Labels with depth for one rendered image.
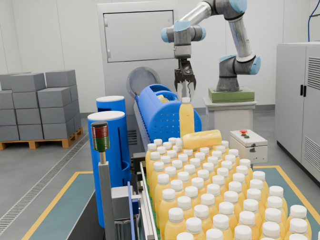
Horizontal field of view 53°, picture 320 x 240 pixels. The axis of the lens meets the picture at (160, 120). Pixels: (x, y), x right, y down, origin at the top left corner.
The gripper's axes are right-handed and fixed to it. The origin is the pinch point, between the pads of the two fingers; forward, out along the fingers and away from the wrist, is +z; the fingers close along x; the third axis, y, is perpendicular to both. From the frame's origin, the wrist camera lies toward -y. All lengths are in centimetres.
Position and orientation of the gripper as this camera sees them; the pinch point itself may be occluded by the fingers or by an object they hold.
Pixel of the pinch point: (185, 99)
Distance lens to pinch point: 150.0
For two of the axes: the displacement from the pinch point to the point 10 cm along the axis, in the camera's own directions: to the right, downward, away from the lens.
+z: 0.6, 9.7, 2.3
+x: -9.9, 0.9, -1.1
